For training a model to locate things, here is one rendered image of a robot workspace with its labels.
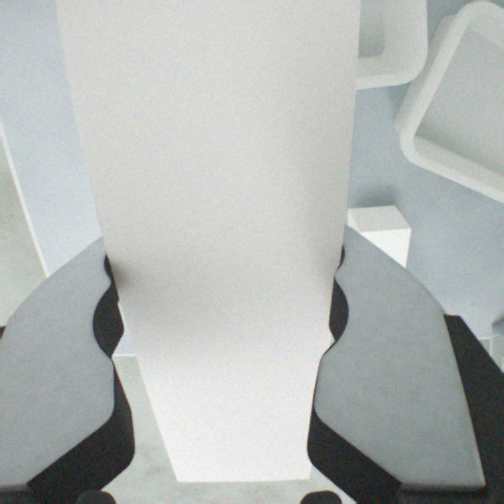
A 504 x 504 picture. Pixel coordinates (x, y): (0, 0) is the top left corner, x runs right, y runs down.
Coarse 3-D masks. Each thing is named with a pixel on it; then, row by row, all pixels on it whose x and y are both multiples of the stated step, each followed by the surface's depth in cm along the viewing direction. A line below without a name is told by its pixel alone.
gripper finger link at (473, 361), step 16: (448, 320) 8; (464, 336) 7; (464, 352) 7; (480, 352) 7; (464, 368) 7; (480, 368) 7; (496, 368) 7; (464, 384) 6; (480, 384) 6; (496, 384) 6; (480, 400) 6; (496, 400) 6; (480, 416) 6; (496, 416) 6; (480, 432) 5; (496, 432) 5; (480, 448) 5; (496, 448) 5; (496, 464) 5; (496, 480) 5; (400, 496) 5; (416, 496) 5; (432, 496) 5; (448, 496) 5; (464, 496) 5; (480, 496) 5; (496, 496) 5
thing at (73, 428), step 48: (96, 240) 11; (48, 288) 9; (96, 288) 9; (48, 336) 8; (96, 336) 8; (0, 384) 7; (48, 384) 7; (96, 384) 7; (0, 432) 6; (48, 432) 6; (96, 432) 6; (0, 480) 5; (48, 480) 5; (96, 480) 6
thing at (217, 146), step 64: (64, 0) 7; (128, 0) 7; (192, 0) 7; (256, 0) 7; (320, 0) 7; (128, 64) 8; (192, 64) 8; (256, 64) 8; (320, 64) 8; (128, 128) 8; (192, 128) 8; (256, 128) 8; (320, 128) 8; (128, 192) 9; (192, 192) 9; (256, 192) 9; (320, 192) 9; (128, 256) 10; (192, 256) 10; (256, 256) 10; (320, 256) 10; (128, 320) 11; (192, 320) 11; (256, 320) 11; (320, 320) 11; (192, 384) 13; (256, 384) 13; (192, 448) 15; (256, 448) 15
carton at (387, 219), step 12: (348, 216) 50; (360, 216) 47; (372, 216) 47; (384, 216) 47; (396, 216) 47; (360, 228) 45; (372, 228) 45; (384, 228) 45; (396, 228) 44; (408, 228) 44; (372, 240) 45; (384, 240) 45; (396, 240) 45; (408, 240) 45; (396, 252) 46
